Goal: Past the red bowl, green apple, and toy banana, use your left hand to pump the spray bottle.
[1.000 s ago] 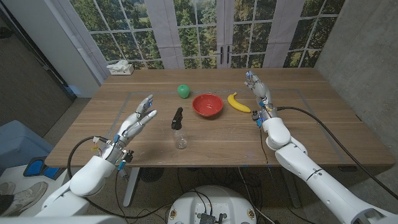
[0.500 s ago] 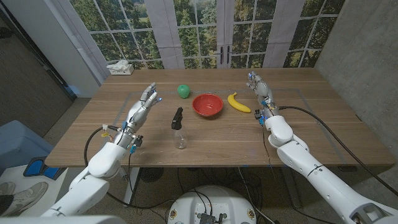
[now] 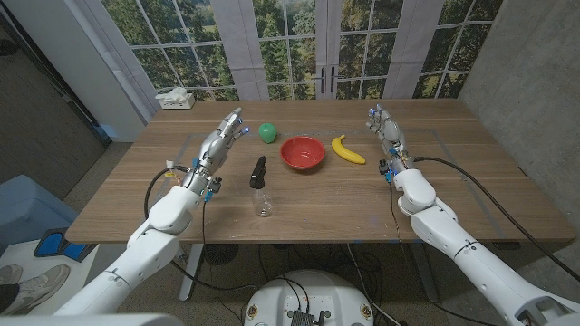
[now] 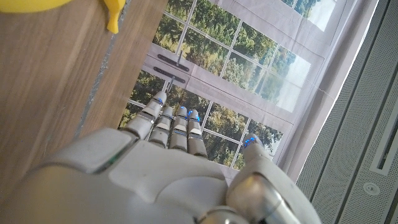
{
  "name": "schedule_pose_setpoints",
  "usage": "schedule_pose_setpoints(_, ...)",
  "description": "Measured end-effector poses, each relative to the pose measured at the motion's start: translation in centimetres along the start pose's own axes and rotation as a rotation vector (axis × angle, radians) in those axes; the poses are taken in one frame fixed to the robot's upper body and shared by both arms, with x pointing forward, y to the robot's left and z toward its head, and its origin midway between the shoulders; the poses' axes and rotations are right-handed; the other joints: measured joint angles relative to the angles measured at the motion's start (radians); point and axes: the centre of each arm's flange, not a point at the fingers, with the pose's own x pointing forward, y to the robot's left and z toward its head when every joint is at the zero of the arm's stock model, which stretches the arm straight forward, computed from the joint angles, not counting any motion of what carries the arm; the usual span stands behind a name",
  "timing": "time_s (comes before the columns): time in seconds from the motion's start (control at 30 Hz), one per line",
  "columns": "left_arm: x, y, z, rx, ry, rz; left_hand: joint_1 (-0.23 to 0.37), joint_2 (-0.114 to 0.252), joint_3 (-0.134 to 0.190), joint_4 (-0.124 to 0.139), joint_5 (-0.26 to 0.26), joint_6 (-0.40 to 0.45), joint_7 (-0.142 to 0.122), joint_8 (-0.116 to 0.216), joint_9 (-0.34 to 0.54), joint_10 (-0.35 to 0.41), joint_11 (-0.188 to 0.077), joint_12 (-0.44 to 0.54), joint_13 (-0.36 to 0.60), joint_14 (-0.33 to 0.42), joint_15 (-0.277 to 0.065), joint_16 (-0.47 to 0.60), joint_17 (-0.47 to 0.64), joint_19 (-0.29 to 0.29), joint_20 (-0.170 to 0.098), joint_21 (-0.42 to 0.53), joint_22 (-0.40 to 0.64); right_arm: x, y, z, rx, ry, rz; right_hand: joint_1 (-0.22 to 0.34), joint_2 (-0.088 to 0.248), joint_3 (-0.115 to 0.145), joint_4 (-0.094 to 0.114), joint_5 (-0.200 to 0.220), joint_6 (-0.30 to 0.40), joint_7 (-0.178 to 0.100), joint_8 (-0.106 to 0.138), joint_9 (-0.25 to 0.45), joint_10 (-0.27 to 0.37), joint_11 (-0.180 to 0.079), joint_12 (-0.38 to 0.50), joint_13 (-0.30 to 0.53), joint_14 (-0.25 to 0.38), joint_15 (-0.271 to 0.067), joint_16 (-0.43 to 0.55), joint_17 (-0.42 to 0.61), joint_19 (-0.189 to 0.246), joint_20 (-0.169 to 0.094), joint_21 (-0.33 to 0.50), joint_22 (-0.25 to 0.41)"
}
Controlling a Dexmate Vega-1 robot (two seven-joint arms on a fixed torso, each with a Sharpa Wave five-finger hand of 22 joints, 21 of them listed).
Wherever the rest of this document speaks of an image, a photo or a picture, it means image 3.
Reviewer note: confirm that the printed window backdrop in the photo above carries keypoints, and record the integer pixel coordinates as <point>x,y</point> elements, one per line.
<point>290,45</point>

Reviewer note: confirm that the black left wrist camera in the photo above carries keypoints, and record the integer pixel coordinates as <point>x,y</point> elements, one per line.
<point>214,185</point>

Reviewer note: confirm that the white robot torso base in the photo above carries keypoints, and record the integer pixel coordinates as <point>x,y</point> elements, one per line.
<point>312,290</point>

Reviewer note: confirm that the blue black foot pedal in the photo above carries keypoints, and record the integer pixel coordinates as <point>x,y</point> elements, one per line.
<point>50,243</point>

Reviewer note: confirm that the grey table leg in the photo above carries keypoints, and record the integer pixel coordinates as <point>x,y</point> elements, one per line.
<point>426,276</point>

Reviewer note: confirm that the grey sneaker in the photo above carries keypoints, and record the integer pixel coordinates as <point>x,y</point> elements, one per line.
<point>9,273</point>
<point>43,283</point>

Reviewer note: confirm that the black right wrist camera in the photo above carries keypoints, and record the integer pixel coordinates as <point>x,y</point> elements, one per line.
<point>385,168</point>

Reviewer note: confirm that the black round floor fan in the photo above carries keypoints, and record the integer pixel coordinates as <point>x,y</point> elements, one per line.
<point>220,253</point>

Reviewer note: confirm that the white table leg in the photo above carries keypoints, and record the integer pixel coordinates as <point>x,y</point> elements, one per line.
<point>190,276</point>

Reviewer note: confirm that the red bowl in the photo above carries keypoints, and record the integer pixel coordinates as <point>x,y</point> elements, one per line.
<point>302,151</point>

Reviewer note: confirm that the green toy apple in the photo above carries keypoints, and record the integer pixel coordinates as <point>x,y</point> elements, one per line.
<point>267,133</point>

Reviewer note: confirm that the white tissue box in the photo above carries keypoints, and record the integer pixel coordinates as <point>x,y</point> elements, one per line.
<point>179,102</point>

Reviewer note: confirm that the yellow toy banana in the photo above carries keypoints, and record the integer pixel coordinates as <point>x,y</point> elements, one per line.
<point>346,153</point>

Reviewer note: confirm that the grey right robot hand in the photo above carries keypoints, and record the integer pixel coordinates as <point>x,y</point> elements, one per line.
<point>390,131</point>

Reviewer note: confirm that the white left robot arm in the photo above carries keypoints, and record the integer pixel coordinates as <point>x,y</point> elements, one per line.
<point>149,249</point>

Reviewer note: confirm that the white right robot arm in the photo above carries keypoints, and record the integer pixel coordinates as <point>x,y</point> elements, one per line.
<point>462,249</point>

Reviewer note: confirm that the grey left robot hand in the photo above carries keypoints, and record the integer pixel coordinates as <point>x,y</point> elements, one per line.
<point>213,149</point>

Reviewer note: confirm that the white floor platform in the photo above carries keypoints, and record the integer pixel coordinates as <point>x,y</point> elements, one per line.
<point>27,256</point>

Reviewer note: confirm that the clear spray bottle black trigger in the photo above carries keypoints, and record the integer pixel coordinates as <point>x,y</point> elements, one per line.
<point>258,174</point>

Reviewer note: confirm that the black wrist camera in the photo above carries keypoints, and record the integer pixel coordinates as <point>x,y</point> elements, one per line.
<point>214,185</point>
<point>385,168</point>

